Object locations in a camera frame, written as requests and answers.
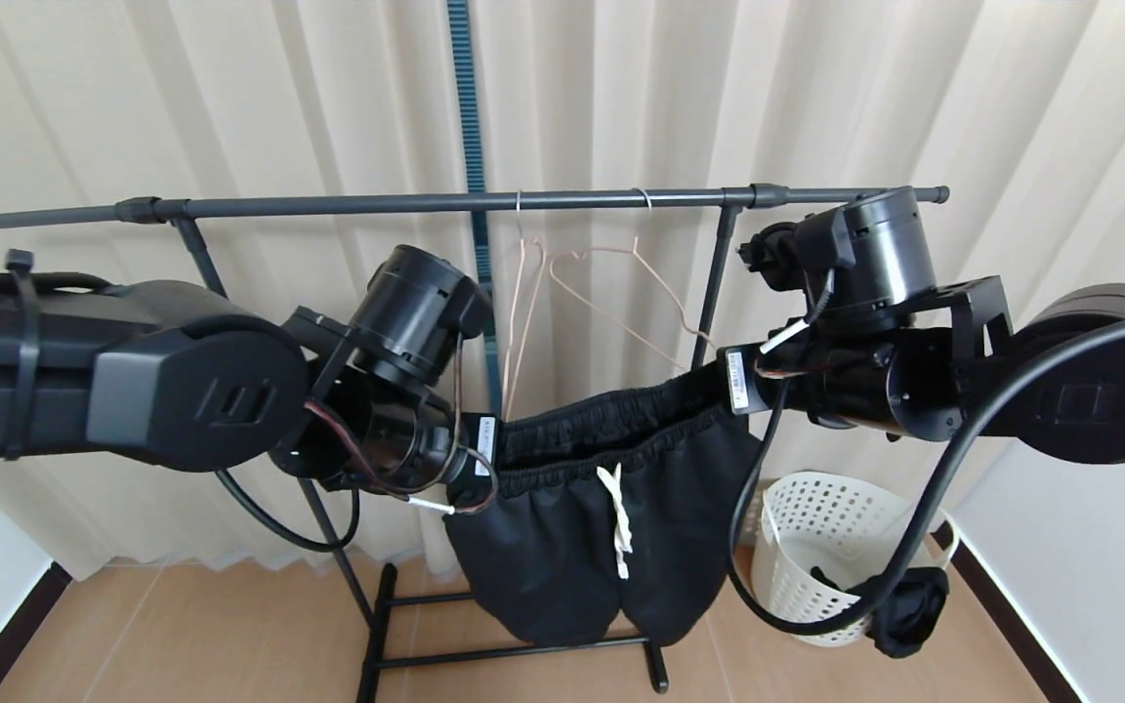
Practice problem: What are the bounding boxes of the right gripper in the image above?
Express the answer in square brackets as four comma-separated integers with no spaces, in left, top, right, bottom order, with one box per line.
[724,327,962,445]

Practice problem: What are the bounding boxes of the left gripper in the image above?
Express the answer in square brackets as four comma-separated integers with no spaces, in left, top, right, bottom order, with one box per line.
[274,371,500,494]

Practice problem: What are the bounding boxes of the pink clothes hanger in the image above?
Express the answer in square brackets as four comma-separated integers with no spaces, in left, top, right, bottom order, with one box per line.
[548,188,720,372]
[502,190,546,416]

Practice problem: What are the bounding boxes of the black shorts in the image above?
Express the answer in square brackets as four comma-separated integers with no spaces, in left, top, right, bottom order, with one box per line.
[443,366,764,647]

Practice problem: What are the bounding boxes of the black t-shirt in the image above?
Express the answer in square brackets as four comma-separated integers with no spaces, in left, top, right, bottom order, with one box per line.
[810,564,951,658]

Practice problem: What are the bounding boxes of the white laundry basket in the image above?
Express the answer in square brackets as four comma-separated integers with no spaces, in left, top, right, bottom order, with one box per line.
[751,472,959,647]

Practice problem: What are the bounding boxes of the black clothes rack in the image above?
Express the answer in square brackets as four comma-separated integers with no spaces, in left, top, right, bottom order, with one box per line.
[0,184,950,703]

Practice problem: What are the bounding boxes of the beige curtain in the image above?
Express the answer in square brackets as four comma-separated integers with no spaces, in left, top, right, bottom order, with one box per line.
[0,0,1125,582]

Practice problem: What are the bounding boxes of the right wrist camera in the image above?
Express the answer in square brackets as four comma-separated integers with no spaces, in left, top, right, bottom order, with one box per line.
[738,210,856,294]

